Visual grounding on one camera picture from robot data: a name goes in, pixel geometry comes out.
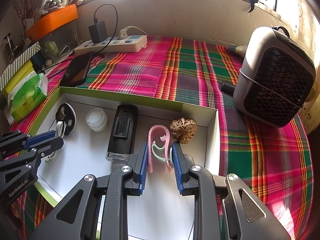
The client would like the red berry branches vase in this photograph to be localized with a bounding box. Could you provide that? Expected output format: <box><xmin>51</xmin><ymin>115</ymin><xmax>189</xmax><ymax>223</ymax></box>
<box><xmin>12</xmin><ymin>0</ymin><xmax>36</xmax><ymax>31</ymax></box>

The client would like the brown walnut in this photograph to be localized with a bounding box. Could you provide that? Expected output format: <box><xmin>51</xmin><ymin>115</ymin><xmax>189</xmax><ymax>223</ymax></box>
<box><xmin>169</xmin><ymin>118</ymin><xmax>197</xmax><ymax>144</ymax></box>

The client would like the white round jar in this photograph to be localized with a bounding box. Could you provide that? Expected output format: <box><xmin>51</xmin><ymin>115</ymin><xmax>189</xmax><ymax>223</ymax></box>
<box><xmin>86</xmin><ymin>107</ymin><xmax>108</xmax><ymax>132</ymax></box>

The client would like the black smartphone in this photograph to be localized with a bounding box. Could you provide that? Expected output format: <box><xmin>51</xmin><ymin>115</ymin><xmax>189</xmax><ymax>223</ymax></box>
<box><xmin>60</xmin><ymin>52</ymin><xmax>93</xmax><ymax>87</ymax></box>

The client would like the black rectangular perfume bottle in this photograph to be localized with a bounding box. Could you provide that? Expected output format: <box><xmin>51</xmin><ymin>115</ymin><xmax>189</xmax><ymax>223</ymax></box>
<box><xmin>106</xmin><ymin>105</ymin><xmax>138</xmax><ymax>163</ymax></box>

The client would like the white plug with cord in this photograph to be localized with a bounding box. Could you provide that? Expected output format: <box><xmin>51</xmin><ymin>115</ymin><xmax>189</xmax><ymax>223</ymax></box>
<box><xmin>118</xmin><ymin>25</ymin><xmax>148</xmax><ymax>40</ymax></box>

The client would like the green tissue pack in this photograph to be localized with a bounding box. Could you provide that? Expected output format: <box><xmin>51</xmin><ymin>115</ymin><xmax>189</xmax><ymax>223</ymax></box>
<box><xmin>8</xmin><ymin>73</ymin><xmax>48</xmax><ymax>122</ymax></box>

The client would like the small grey desk heater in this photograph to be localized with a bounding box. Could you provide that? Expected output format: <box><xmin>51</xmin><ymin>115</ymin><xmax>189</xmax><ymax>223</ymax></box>
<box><xmin>233</xmin><ymin>27</ymin><xmax>316</xmax><ymax>127</ymax></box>

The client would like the pink clip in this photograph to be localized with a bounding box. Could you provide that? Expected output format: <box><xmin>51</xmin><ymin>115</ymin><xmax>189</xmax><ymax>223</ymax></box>
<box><xmin>148</xmin><ymin>125</ymin><xmax>173</xmax><ymax>173</ymax></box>

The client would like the black charger adapter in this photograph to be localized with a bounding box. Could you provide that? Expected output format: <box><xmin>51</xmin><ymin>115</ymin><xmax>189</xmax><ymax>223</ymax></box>
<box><xmin>88</xmin><ymin>17</ymin><xmax>108</xmax><ymax>43</ymax></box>

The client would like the orange tray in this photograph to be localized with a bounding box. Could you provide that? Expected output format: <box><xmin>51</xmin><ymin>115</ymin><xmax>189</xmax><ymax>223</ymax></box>
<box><xmin>25</xmin><ymin>4</ymin><xmax>78</xmax><ymax>42</ymax></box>

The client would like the white power strip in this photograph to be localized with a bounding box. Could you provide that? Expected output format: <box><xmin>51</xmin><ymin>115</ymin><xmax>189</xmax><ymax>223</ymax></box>
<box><xmin>74</xmin><ymin>35</ymin><xmax>147</xmax><ymax>56</ymax></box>

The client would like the black round disc item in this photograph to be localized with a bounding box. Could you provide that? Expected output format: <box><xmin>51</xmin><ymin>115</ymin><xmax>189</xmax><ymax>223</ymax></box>
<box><xmin>55</xmin><ymin>103</ymin><xmax>76</xmax><ymax>138</ymax></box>

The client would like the green white cardboard box tray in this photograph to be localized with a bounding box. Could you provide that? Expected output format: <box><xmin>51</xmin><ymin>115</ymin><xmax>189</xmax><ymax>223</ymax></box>
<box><xmin>31</xmin><ymin>88</ymin><xmax>220</xmax><ymax>239</ymax></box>

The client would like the striped white box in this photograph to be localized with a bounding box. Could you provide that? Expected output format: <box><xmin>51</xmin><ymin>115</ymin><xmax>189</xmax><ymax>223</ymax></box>
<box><xmin>0</xmin><ymin>42</ymin><xmax>41</xmax><ymax>91</ymax></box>

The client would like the yellow box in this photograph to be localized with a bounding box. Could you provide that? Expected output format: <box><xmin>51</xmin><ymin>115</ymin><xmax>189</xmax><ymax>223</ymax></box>
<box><xmin>2</xmin><ymin>61</ymin><xmax>34</xmax><ymax>96</ymax></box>

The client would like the black charger cable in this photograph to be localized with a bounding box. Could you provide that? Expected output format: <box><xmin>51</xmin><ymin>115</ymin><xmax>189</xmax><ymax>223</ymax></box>
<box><xmin>93</xmin><ymin>3</ymin><xmax>119</xmax><ymax>55</ymax></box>

